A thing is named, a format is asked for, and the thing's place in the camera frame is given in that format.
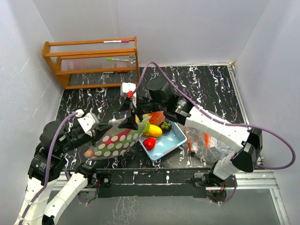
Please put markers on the dark purple mangosteen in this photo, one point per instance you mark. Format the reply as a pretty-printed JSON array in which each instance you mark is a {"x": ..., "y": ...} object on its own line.
[{"x": 165, "y": 127}]

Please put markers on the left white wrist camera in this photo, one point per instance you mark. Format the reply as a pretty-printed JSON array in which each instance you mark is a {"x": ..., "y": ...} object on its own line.
[{"x": 87, "y": 121}]

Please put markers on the light blue plastic basket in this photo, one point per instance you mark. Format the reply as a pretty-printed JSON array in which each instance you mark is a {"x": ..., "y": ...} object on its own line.
[{"x": 166, "y": 143}]

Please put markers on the green pen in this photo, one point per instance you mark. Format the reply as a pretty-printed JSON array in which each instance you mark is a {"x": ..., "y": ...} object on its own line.
[{"x": 115, "y": 59}]

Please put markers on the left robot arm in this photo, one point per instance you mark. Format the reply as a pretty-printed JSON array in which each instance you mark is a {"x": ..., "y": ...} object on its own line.
[{"x": 45, "y": 169}]

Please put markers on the clear bag orange zipper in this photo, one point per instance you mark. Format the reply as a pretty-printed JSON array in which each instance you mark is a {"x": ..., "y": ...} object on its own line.
[{"x": 205, "y": 147}]

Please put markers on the pink white pen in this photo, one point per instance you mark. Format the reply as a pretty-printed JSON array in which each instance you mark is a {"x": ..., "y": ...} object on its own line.
[{"x": 116, "y": 41}]

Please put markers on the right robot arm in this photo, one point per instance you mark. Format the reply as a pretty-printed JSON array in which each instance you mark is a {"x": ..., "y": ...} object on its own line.
[{"x": 244, "y": 142}]

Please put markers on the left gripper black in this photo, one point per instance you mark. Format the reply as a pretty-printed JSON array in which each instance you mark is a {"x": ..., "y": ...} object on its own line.
[{"x": 95, "y": 137}]

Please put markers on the white dotted zip bag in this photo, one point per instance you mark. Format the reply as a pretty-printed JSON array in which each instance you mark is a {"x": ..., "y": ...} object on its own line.
[{"x": 115, "y": 122}]

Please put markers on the watermelon slice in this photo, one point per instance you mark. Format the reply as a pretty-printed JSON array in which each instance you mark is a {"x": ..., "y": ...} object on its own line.
[{"x": 156, "y": 118}]

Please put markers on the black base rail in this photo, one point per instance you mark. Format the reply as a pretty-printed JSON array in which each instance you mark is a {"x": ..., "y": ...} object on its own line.
[{"x": 152, "y": 182}]

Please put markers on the yellow banana bunch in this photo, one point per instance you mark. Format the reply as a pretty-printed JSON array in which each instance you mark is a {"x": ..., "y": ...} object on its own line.
[{"x": 145, "y": 135}]

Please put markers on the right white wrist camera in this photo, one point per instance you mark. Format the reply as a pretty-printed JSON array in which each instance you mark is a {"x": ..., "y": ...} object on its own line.
[{"x": 127, "y": 90}]

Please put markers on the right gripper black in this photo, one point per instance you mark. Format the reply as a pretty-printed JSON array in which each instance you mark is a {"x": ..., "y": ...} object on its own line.
[{"x": 130, "y": 122}]

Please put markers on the red chili pepper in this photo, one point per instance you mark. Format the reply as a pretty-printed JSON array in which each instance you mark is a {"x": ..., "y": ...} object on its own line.
[{"x": 115, "y": 138}]

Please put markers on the yellow mango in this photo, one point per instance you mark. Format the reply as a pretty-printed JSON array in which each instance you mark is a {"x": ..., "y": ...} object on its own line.
[{"x": 154, "y": 131}]

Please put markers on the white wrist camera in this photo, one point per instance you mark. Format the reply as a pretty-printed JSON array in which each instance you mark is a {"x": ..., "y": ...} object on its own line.
[
  {"x": 127, "y": 90},
  {"x": 87, "y": 121}
]

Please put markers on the wooden shelf rack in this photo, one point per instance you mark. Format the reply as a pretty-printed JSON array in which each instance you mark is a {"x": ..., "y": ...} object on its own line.
[{"x": 70, "y": 58}]

